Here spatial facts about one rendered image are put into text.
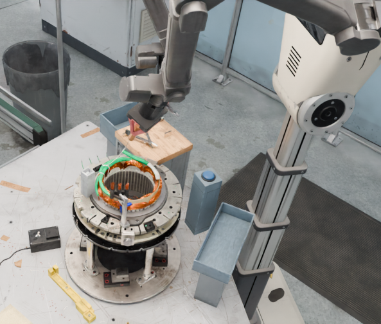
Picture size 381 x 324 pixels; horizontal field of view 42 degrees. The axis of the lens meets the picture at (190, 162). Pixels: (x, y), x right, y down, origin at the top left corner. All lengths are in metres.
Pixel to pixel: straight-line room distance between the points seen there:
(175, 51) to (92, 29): 3.06
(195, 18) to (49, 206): 1.22
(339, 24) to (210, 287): 0.91
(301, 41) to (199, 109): 2.45
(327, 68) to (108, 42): 2.83
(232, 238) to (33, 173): 0.86
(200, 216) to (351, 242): 1.52
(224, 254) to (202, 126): 2.17
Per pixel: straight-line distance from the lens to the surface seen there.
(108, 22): 3.83
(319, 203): 3.23
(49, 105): 3.10
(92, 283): 1.64
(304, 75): 1.31
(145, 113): 1.24
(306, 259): 2.90
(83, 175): 1.42
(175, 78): 1.07
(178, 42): 0.92
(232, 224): 1.55
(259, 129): 3.66
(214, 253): 1.46
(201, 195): 1.67
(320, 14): 0.93
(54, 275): 1.67
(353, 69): 1.27
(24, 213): 1.87
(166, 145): 1.70
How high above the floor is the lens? 2.17
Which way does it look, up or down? 42 degrees down
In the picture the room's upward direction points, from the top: 11 degrees clockwise
